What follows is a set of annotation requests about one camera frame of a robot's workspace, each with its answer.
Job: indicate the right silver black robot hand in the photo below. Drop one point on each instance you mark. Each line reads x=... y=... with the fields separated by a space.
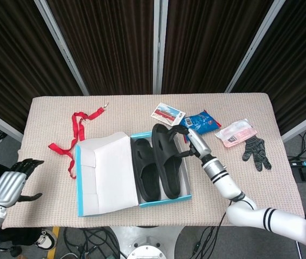
x=198 y=144

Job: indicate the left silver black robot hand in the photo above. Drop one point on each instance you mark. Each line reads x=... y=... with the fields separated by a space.
x=7 y=189

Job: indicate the black rubber slipper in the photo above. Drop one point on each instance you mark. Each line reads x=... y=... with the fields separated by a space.
x=145 y=153
x=161 y=140

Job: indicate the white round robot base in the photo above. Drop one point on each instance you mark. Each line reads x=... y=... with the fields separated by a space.
x=147 y=242

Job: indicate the teal white cardboard shoe box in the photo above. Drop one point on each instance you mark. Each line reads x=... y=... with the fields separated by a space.
x=112 y=172

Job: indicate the blue snack packet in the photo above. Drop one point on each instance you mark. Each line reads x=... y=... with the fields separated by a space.
x=204 y=122

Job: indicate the pink white plastic packet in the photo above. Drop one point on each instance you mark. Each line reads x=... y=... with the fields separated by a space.
x=236 y=133

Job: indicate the picture postcard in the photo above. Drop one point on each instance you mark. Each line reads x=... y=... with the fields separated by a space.
x=166 y=113

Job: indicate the black grey striped glove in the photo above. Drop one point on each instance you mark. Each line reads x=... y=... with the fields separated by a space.
x=255 y=152

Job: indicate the beige woven table cloth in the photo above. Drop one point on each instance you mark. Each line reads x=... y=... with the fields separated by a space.
x=142 y=113

